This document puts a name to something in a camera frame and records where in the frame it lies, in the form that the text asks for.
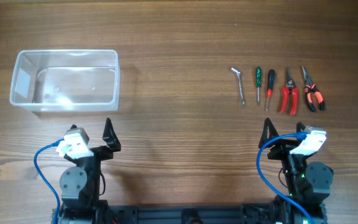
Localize clear plastic container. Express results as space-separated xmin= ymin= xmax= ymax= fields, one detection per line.
xmin=9 ymin=49 xmax=121 ymax=112

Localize red handled snips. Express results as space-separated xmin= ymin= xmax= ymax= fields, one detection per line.
xmin=280 ymin=68 xmax=299 ymax=115

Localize black red handled screwdriver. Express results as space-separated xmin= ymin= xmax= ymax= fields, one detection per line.
xmin=265 ymin=69 xmax=275 ymax=111

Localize left blue cable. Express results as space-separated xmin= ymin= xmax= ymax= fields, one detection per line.
xmin=33 ymin=140 xmax=64 ymax=224

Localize orange black needle-nose pliers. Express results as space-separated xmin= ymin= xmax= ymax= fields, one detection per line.
xmin=301 ymin=65 xmax=325 ymax=112

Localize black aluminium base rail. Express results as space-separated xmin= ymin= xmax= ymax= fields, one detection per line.
xmin=51 ymin=203 xmax=329 ymax=224

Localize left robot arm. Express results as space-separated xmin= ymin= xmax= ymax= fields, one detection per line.
xmin=55 ymin=118 xmax=121 ymax=223

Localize green handled screwdriver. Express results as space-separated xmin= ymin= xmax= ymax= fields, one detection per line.
xmin=255 ymin=67 xmax=262 ymax=105

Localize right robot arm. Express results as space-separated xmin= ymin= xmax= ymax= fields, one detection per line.
xmin=256 ymin=118 xmax=334 ymax=223

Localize silver socket wrench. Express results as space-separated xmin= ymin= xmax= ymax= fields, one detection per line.
xmin=231 ymin=67 xmax=246 ymax=106

